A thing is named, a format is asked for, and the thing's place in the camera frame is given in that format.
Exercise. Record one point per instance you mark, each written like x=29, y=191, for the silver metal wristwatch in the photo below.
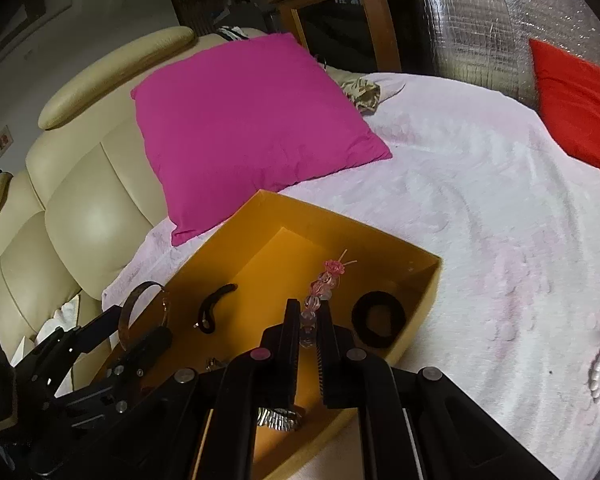
x=280, y=419

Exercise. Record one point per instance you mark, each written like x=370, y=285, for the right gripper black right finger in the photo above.
x=350, y=377

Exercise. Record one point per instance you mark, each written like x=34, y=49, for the cream leather headboard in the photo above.
x=76, y=214

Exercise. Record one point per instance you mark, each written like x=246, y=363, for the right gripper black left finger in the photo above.
x=267, y=376

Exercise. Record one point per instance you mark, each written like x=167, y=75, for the orange cardboard box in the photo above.
x=239, y=277

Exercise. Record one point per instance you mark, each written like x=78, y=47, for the red cushion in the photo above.
x=569, y=100

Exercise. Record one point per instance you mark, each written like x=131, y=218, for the wooden cabinet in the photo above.
x=363, y=36

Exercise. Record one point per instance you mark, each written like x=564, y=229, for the magenta cushion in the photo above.
x=245, y=116

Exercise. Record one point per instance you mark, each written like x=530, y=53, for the silver foil insulation panel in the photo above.
x=486, y=42

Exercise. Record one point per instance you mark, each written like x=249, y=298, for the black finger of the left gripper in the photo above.
x=132, y=365
x=84, y=339

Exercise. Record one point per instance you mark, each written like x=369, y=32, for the beige crumpled cloth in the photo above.
x=366, y=95

